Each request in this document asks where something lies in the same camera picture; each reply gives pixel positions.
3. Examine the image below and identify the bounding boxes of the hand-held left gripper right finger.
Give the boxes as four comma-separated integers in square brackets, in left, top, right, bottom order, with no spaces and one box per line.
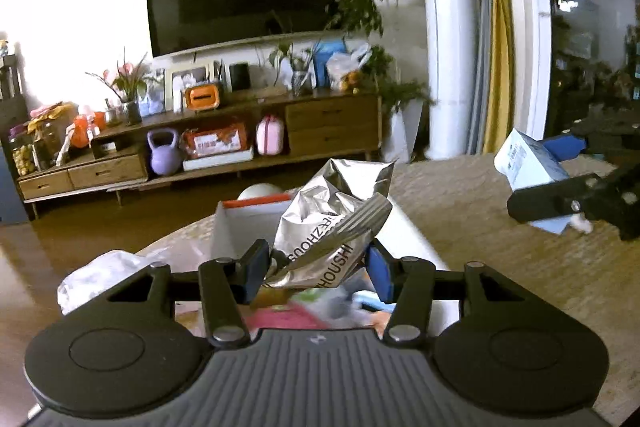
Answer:
[365,241,523,349]

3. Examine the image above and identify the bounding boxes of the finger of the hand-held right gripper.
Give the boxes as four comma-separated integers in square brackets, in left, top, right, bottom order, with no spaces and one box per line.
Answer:
[542,117,632,162]
[506,174,608,224]

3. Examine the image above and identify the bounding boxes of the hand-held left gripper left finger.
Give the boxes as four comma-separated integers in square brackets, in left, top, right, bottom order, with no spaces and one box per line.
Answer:
[102,238,272,349]

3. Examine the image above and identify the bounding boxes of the light blue carton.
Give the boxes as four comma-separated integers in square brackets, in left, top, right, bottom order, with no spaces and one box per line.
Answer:
[494,129,573,235]

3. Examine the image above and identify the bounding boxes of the orange cardboard shoe box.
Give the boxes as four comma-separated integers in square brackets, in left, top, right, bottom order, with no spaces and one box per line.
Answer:
[212,197,453,343]

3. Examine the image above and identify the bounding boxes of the silver foil snack packet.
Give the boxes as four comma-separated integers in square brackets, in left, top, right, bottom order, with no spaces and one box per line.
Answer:
[262,158,396,290]

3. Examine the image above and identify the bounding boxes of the floral patterned desktop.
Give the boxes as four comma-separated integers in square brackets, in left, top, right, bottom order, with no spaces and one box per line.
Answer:
[132,152,640,423]

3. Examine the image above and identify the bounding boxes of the white ball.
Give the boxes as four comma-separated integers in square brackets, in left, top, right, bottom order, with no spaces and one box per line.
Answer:
[237,183,286,202]

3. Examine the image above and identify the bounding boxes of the yellow curtain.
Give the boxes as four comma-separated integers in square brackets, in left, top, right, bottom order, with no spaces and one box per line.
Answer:
[480,0,518,152]

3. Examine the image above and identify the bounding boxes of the grey curtain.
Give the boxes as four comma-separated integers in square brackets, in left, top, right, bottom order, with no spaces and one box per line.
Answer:
[460,0,501,152]

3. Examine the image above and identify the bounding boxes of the white flat box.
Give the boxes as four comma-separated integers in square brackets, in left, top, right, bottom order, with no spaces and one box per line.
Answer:
[182,148,255,172]

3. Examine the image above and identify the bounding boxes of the pink case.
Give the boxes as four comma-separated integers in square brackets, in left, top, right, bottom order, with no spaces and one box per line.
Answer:
[256,114,287,156]

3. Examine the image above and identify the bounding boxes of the red gift box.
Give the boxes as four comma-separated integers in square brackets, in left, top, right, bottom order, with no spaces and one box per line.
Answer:
[181,122,249,160]

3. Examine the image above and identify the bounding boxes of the purple kettlebell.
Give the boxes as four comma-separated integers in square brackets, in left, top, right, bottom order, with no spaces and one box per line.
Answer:
[146,129,181,175]

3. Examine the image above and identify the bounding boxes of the white round column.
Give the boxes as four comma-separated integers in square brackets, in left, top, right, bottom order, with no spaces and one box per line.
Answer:
[417,0,493,160]

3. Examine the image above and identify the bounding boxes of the white plastic bag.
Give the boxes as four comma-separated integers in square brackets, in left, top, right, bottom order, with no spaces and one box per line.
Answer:
[56,251,168,315]

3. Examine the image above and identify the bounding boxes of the wooden television cabinet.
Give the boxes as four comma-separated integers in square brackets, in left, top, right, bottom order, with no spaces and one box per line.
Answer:
[15,89,383,220]

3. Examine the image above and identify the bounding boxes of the orange retro radio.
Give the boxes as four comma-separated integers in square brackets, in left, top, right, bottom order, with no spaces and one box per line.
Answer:
[184,83,223,112]

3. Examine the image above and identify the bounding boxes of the small plant in glass vase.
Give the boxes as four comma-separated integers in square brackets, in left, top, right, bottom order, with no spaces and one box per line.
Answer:
[267,42,321,96]

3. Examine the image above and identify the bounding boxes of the black speaker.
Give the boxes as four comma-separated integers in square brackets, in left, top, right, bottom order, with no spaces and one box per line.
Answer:
[228,63,252,92]

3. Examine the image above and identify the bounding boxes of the pale blue figurine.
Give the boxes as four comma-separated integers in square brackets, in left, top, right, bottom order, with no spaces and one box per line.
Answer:
[137,82,166,118]

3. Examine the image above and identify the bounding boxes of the plastic bag of oranges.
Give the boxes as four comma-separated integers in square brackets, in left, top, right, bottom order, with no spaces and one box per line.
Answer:
[326,43,373,94]

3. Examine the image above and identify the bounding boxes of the orange toy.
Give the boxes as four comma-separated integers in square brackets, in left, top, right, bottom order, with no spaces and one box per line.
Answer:
[65,109,108,152]

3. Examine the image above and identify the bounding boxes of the blue bag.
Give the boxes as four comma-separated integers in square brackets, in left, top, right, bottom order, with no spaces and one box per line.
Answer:
[312,39,348,88]

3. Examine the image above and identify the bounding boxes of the pink flowers in vase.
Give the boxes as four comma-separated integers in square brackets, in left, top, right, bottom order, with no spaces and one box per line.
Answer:
[85,49,161,126]

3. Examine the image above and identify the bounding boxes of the tall green potted plant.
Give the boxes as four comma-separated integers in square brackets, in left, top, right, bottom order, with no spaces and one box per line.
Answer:
[330,0,431,162]

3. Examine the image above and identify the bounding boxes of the glass jar of snacks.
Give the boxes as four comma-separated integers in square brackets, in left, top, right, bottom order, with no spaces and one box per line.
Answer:
[9,124,38,178]

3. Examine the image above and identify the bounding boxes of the white photo frame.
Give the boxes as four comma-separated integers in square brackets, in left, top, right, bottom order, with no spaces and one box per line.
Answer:
[165,63,215,112]

